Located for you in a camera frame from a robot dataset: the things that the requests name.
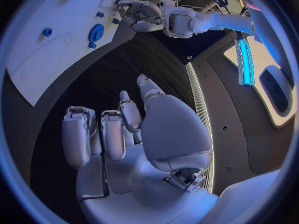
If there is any blue gear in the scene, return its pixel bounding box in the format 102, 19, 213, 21
87, 23, 106, 43

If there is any glowing light bar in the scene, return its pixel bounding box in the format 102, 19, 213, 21
237, 31, 255, 88

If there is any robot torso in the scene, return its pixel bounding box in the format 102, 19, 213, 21
185, 30, 299, 195

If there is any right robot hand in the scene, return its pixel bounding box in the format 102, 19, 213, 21
61, 73, 220, 224

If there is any white task board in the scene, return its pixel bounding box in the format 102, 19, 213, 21
5, 0, 153, 107

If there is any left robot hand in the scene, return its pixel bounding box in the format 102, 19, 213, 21
116, 0, 164, 33

